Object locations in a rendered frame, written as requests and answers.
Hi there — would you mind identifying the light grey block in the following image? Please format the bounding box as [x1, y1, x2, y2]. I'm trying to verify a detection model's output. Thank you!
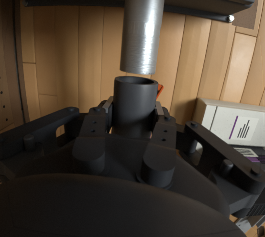
[235, 214, 265, 234]

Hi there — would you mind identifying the brown square wall panel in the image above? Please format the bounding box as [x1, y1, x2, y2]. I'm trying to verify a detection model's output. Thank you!
[232, 0, 260, 30]

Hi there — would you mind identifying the white box with label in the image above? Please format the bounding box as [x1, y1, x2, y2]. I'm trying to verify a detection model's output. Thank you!
[192, 97, 265, 147]

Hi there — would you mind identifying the red plunger tab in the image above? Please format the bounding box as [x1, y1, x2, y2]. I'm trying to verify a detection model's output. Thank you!
[155, 84, 165, 101]

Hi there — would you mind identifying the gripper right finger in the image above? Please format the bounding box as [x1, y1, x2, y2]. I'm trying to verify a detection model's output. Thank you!
[141, 100, 265, 195]

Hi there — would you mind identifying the silver wand tube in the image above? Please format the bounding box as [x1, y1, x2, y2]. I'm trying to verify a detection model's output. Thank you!
[119, 0, 168, 75]

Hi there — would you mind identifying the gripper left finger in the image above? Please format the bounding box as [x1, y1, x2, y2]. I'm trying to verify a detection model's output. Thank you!
[0, 96, 114, 176]

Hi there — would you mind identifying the dark grey block purple stripe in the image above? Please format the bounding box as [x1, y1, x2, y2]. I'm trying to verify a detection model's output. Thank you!
[229, 143, 265, 168]

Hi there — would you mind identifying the dark grey hollow tube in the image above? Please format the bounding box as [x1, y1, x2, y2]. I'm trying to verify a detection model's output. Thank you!
[112, 76, 159, 139]

